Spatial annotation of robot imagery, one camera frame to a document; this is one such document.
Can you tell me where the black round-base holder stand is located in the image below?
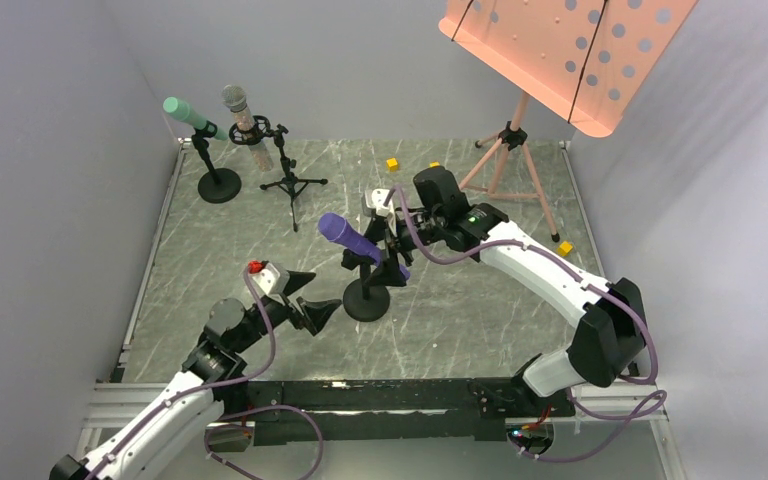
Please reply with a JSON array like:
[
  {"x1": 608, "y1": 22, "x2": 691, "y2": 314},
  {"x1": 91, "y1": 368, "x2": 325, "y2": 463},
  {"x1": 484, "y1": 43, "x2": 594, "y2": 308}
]
[{"x1": 341, "y1": 249, "x2": 390, "y2": 322}]

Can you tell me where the purple microphone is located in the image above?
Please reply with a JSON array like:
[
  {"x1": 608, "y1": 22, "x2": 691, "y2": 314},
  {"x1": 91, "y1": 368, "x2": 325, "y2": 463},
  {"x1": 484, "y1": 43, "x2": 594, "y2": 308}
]
[{"x1": 318, "y1": 212, "x2": 382, "y2": 270}]

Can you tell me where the black round-base clip stand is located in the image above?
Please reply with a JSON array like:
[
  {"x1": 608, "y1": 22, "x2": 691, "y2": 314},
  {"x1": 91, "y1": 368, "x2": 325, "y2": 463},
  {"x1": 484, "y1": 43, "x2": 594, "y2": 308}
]
[{"x1": 191, "y1": 121, "x2": 242, "y2": 204}]

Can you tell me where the black tripod shock-mount stand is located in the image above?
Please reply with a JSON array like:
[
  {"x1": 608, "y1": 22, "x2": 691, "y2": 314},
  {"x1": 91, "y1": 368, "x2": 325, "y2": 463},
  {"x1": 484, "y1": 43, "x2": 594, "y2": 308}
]
[{"x1": 228, "y1": 115, "x2": 329, "y2": 232}]

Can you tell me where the silver glitter microphone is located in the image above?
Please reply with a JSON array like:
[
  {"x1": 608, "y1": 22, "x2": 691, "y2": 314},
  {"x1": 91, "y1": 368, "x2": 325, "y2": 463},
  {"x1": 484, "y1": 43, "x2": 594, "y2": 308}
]
[{"x1": 221, "y1": 85, "x2": 274, "y2": 172}]

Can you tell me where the teal green microphone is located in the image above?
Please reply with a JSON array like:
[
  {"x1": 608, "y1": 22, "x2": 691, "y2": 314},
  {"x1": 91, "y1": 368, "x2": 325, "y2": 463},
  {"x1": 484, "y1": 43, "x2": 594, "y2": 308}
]
[{"x1": 162, "y1": 96, "x2": 228, "y2": 141}]

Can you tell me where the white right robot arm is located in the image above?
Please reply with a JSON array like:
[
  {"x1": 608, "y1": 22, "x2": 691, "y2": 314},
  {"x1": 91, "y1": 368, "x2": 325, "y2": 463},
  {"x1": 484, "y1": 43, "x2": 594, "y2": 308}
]
[{"x1": 320, "y1": 166, "x2": 659, "y2": 401}]

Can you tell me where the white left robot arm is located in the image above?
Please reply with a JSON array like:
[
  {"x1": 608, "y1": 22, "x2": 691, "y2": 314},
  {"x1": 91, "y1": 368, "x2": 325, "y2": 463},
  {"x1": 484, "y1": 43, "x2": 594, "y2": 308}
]
[{"x1": 49, "y1": 261, "x2": 342, "y2": 479}]

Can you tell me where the pink music stand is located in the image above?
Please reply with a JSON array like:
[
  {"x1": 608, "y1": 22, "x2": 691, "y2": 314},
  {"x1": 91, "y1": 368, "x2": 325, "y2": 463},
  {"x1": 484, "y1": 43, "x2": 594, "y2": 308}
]
[{"x1": 438, "y1": 0, "x2": 696, "y2": 210}]

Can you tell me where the yellow cube right side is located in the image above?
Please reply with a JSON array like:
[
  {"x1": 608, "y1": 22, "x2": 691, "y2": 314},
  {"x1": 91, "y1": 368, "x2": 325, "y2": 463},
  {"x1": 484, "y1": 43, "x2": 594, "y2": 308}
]
[{"x1": 556, "y1": 241, "x2": 575, "y2": 258}]

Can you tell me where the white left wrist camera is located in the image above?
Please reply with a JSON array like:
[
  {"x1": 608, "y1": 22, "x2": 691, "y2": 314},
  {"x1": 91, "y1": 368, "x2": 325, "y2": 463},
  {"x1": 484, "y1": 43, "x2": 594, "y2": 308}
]
[{"x1": 246, "y1": 260, "x2": 290, "y2": 297}]

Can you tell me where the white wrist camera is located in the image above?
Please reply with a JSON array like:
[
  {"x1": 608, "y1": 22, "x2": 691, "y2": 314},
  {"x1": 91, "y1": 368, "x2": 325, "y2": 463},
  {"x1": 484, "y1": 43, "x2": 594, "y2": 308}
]
[
  {"x1": 361, "y1": 188, "x2": 395, "y2": 218},
  {"x1": 246, "y1": 260, "x2": 290, "y2": 297}
]

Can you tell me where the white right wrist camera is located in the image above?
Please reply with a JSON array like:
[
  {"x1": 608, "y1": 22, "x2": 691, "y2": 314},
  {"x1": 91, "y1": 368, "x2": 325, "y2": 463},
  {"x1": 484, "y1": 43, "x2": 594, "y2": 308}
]
[{"x1": 361, "y1": 188, "x2": 395, "y2": 218}]

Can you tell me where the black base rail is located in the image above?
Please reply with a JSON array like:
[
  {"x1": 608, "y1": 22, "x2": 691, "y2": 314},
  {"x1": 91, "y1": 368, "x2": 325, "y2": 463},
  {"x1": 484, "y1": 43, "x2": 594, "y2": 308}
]
[{"x1": 210, "y1": 377, "x2": 574, "y2": 446}]

